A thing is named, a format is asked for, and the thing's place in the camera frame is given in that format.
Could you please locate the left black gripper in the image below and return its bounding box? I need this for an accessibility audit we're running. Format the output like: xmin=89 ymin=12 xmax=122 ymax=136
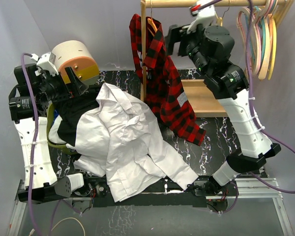
xmin=38 ymin=66 xmax=87 ymax=101

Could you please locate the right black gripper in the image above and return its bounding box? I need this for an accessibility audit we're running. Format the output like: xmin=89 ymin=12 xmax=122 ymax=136
xmin=163 ymin=23 xmax=210 ymax=78

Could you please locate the white button-up shirt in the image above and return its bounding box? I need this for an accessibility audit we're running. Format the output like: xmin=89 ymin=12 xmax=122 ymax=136
xmin=74 ymin=83 xmax=197 ymax=202

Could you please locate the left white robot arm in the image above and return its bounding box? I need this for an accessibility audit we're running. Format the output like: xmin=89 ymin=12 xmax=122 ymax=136
xmin=8 ymin=63 xmax=92 ymax=204

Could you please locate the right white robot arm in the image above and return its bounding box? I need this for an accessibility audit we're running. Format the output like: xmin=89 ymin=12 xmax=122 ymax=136
xmin=165 ymin=24 xmax=281 ymax=195

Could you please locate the orange wooden hanger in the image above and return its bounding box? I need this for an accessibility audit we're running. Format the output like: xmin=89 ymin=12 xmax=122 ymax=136
xmin=147 ymin=1 xmax=158 ymax=36

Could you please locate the thin natural wooden hanger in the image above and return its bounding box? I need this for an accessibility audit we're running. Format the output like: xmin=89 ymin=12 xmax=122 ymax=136
xmin=215 ymin=1 xmax=230 ymax=27

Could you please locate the red black plaid shirt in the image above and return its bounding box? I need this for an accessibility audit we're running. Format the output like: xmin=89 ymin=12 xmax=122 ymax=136
xmin=129 ymin=14 xmax=206 ymax=146

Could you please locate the teal wooden hanger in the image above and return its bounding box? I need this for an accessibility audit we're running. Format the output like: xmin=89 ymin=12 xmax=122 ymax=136
xmin=245 ymin=0 xmax=278 ymax=72

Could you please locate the natural wide wooden hanger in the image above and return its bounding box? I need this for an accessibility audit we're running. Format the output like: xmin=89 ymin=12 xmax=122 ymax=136
xmin=250 ymin=0 xmax=287 ymax=81

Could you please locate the yellow wooden hanger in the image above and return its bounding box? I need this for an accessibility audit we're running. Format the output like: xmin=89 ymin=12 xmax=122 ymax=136
xmin=267 ymin=0 xmax=295 ymax=81

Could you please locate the black garment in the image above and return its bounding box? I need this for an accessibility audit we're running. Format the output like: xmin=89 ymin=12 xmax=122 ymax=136
xmin=52 ymin=84 xmax=102 ymax=146

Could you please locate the cream cylinder with coloured lid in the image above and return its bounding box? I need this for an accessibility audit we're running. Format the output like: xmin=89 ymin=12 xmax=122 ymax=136
xmin=52 ymin=40 xmax=99 ymax=86

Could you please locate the olive green laundry basket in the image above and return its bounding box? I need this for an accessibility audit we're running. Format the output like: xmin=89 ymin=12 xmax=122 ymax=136
xmin=46 ymin=102 xmax=79 ymax=155

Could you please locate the wooden clothes rack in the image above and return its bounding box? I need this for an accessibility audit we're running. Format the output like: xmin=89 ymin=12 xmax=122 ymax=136
xmin=139 ymin=0 xmax=295 ymax=118

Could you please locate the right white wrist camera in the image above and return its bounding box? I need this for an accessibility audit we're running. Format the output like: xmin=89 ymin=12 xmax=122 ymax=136
xmin=186 ymin=0 xmax=216 ymax=34

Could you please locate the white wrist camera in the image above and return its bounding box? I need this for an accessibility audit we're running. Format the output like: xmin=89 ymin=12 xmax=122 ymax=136
xmin=186 ymin=0 xmax=216 ymax=34
xmin=30 ymin=52 xmax=59 ymax=76

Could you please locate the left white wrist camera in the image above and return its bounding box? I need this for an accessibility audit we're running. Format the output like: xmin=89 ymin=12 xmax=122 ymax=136
xmin=30 ymin=52 xmax=59 ymax=76

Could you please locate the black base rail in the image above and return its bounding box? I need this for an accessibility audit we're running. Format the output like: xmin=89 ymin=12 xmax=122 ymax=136
xmin=69 ymin=176 xmax=238 ymax=212

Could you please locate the cream thin cable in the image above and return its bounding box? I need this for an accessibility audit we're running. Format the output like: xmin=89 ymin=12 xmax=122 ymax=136
xmin=28 ymin=216 xmax=86 ymax=236

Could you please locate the aluminium table frame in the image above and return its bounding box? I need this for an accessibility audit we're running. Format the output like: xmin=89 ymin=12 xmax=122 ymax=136
xmin=6 ymin=68 xmax=295 ymax=236

